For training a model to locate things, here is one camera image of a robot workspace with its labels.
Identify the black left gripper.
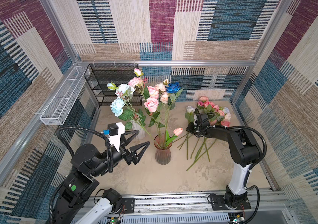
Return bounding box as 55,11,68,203
90,130,148,179

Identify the pink tulip stem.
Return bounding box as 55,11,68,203
165,127,183,147

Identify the pink ribbed glass vase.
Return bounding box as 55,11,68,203
154,134,173,165

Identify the white blue rose spray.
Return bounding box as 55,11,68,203
107,82,147,131

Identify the pink rose stem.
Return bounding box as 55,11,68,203
145,98,165,149

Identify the cream white rose stem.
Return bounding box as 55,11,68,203
160,92,170,148

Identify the blue rose stem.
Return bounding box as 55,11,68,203
165,82,183,147

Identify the white ribbed ceramic vase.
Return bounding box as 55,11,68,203
131,121,146,140

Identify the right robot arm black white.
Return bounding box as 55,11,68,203
187,113,267,210

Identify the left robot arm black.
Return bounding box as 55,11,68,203
47,122,150,224

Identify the pile of artificial flowers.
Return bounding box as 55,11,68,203
178,96,231,165

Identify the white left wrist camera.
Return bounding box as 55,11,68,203
103,122,125,152

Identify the black wire mesh shelf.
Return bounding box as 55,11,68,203
84,63,144,107

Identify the white wire mesh basket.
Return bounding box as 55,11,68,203
40,66,87,126

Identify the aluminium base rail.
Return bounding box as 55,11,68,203
120,189,296,224

